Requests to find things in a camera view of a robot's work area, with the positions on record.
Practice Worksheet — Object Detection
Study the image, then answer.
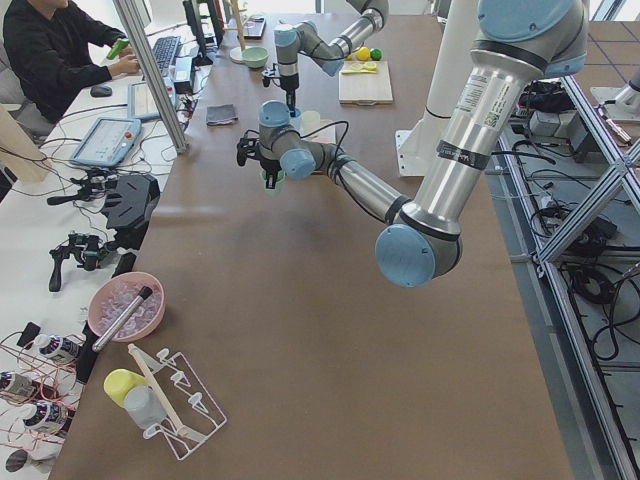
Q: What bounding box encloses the black keyboard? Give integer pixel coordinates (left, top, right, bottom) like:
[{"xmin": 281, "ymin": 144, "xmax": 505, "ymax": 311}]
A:
[{"xmin": 152, "ymin": 36, "xmax": 181, "ymax": 71}]

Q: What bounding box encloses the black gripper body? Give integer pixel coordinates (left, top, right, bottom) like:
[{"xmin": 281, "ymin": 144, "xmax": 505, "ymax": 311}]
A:
[
  {"xmin": 258, "ymin": 151, "xmax": 281, "ymax": 175},
  {"xmin": 279, "ymin": 73, "xmax": 299, "ymax": 92}
]

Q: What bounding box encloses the metal tube black tip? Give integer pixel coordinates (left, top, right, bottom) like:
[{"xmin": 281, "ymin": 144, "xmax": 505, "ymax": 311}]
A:
[{"xmin": 92, "ymin": 286, "xmax": 153, "ymax": 353}]

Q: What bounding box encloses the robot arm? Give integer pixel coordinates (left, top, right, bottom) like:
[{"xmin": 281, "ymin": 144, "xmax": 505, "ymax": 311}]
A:
[
  {"xmin": 274, "ymin": 0, "xmax": 389, "ymax": 117},
  {"xmin": 252, "ymin": 1, "xmax": 589, "ymax": 287}
]

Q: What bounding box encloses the pink bowl with ice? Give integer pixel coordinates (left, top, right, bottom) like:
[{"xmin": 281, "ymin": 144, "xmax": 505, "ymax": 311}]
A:
[{"xmin": 88, "ymin": 272, "xmax": 166, "ymax": 342}]

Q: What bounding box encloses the green cup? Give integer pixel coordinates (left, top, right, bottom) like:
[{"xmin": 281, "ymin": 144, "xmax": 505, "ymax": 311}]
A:
[{"xmin": 261, "ymin": 170, "xmax": 286, "ymax": 195}]

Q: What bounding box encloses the yellow upside-down cup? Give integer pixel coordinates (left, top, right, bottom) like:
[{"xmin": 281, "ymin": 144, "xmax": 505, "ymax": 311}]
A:
[{"xmin": 103, "ymin": 369, "xmax": 147, "ymax": 408}]

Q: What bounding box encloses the blue cup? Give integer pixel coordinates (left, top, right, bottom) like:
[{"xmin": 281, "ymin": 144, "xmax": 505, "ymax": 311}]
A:
[{"xmin": 289, "ymin": 108, "xmax": 302, "ymax": 131}]

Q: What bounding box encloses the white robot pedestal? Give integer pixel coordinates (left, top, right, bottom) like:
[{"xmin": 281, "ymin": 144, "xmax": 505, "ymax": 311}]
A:
[{"xmin": 396, "ymin": 0, "xmax": 479, "ymax": 177}]

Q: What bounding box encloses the beige rabbit tray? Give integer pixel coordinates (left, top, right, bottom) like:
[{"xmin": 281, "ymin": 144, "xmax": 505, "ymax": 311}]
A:
[{"xmin": 299, "ymin": 118, "xmax": 338, "ymax": 176}]

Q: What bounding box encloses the wooden cutting board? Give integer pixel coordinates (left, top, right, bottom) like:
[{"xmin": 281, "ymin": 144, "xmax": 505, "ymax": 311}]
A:
[{"xmin": 338, "ymin": 61, "xmax": 393, "ymax": 105}]

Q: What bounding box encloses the pale yellow cup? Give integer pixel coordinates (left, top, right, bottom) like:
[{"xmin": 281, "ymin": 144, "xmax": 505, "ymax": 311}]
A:
[{"xmin": 300, "ymin": 110, "xmax": 321, "ymax": 135}]

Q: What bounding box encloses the clear plastic cup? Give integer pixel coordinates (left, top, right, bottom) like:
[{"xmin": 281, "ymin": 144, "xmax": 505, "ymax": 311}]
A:
[{"xmin": 123, "ymin": 386, "xmax": 167, "ymax": 430}]

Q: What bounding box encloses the white wire rack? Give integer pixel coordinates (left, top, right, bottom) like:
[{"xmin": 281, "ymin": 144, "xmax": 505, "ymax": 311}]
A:
[{"xmin": 128, "ymin": 343, "xmax": 228, "ymax": 461}]

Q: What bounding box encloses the blue teach pendant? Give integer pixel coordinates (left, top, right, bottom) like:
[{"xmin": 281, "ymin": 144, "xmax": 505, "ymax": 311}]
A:
[
  {"xmin": 127, "ymin": 81, "xmax": 160, "ymax": 122},
  {"xmin": 69, "ymin": 117, "xmax": 142, "ymax": 168}
]

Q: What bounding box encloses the seated person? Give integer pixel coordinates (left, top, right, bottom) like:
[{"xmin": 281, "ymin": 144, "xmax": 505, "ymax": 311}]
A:
[{"xmin": 3, "ymin": 0, "xmax": 140, "ymax": 124}]

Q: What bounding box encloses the wooden mug tree stand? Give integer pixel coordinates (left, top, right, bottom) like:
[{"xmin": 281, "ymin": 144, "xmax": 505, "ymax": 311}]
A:
[{"xmin": 223, "ymin": 0, "xmax": 246, "ymax": 65}]

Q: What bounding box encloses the aluminium frame post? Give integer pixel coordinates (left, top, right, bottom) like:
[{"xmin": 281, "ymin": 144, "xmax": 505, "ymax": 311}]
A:
[{"xmin": 113, "ymin": 0, "xmax": 188, "ymax": 155}]

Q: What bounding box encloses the mint green bowl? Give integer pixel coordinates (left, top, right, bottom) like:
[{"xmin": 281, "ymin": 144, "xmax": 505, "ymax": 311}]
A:
[{"xmin": 242, "ymin": 46, "xmax": 269, "ymax": 69}]

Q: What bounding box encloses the green lime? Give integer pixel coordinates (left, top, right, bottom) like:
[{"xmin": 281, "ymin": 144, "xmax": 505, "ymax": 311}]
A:
[{"xmin": 370, "ymin": 48, "xmax": 383, "ymax": 61}]

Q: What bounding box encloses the grey folded cloth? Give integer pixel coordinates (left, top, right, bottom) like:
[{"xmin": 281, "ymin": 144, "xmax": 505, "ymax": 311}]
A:
[{"xmin": 206, "ymin": 104, "xmax": 238, "ymax": 126}]

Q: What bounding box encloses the yellow plastic knife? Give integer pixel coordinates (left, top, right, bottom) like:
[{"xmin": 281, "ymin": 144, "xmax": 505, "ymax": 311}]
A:
[{"xmin": 340, "ymin": 69, "xmax": 378, "ymax": 75}]

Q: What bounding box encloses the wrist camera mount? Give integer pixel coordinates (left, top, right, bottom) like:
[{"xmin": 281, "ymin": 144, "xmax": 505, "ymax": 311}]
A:
[
  {"xmin": 262, "ymin": 63, "xmax": 280, "ymax": 88},
  {"xmin": 236, "ymin": 130, "xmax": 261, "ymax": 167}
]

